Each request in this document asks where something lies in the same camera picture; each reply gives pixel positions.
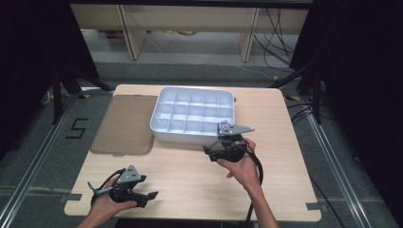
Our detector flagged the white compartment organizer box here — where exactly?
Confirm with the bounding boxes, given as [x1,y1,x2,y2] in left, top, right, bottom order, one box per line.
[149,85,236,147]

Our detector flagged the black floor cables by stand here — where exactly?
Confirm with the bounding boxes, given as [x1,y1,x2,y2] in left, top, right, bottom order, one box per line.
[286,101,317,124]

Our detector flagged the bundle of black floor cables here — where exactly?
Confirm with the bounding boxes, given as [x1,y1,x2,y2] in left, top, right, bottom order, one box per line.
[252,8,297,70]

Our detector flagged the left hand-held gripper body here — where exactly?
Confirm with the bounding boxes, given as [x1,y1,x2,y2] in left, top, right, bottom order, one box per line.
[108,163,141,204]

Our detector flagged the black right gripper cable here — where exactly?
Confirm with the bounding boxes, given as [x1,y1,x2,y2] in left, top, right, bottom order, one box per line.
[242,148,264,228]

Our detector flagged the person's right hand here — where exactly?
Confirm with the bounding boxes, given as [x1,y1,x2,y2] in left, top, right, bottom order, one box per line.
[216,137,263,191]

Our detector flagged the dark curtain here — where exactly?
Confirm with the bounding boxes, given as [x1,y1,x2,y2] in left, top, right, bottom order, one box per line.
[289,0,403,219]
[0,0,101,161]

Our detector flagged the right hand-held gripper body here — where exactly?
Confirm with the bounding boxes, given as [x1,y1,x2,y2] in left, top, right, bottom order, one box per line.
[217,123,256,162]

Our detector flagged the person's left hand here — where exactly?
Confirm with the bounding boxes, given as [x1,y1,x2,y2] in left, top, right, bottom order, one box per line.
[89,176,138,221]

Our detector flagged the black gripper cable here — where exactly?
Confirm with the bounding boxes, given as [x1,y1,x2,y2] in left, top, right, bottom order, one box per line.
[242,148,264,228]
[86,168,127,205]

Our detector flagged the black metal stand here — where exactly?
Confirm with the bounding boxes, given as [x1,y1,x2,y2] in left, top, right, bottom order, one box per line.
[268,61,323,125]
[51,62,114,125]

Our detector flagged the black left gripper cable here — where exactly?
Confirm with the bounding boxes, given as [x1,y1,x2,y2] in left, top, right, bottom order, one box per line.
[86,168,127,205]

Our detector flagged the aluminium floor rail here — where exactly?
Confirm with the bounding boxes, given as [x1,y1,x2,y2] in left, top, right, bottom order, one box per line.
[304,111,374,228]
[0,94,80,228]

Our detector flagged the light wooden bench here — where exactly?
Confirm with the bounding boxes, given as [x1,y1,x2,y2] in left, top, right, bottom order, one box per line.
[69,3,310,63]

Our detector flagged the thin black floor cable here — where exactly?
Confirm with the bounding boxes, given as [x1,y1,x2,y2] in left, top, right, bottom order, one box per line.
[308,176,347,228]

